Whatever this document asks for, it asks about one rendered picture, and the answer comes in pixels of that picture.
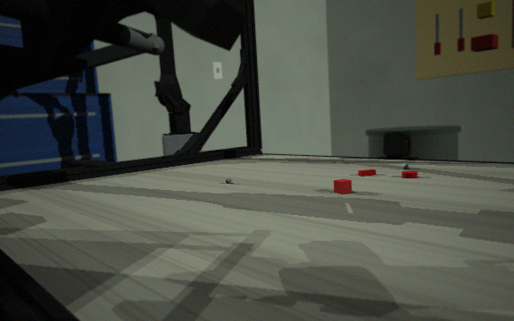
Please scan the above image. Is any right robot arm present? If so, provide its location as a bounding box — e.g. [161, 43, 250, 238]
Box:
[154, 14, 194, 136]

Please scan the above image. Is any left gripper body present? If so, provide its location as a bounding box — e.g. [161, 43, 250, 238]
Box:
[142, 0, 246, 51]

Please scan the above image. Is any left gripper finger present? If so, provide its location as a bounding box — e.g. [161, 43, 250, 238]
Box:
[41, 0, 160, 71]
[21, 21, 48, 58]

